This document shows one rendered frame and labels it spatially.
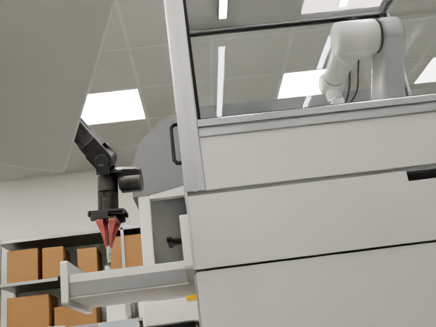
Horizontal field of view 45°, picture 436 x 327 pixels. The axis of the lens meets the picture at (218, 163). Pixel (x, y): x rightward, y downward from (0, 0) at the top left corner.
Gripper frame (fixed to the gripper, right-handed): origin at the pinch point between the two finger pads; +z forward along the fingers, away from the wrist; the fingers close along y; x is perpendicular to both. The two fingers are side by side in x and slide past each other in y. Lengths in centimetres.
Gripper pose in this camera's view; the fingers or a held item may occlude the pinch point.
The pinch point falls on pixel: (108, 244)
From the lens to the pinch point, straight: 149.8
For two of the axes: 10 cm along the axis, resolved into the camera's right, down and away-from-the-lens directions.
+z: 0.8, 9.4, -3.3
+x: -0.3, -3.2, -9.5
